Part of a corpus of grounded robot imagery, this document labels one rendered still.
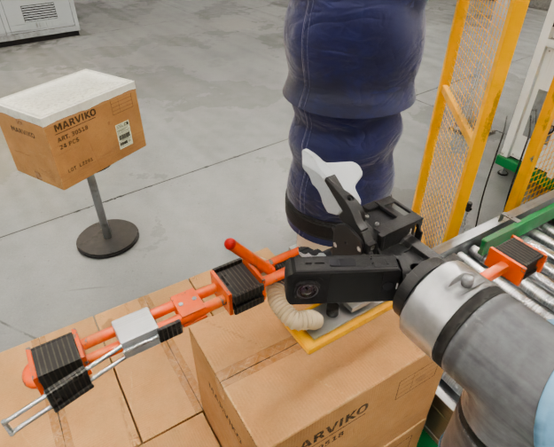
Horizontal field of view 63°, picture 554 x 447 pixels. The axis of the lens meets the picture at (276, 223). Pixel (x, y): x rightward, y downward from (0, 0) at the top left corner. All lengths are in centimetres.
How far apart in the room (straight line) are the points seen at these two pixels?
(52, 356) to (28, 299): 211
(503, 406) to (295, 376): 79
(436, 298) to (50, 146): 225
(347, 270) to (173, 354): 134
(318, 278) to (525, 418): 20
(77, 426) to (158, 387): 26
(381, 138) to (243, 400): 67
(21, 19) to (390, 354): 746
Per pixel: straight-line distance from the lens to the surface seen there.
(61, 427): 169
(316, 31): 73
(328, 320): 102
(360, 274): 45
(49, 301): 291
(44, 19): 813
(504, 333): 41
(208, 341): 123
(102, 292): 285
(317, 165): 51
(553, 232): 259
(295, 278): 44
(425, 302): 43
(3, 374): 190
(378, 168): 85
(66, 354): 87
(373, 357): 121
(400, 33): 74
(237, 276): 93
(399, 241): 50
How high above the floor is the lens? 190
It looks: 37 degrees down
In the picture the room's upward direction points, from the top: straight up
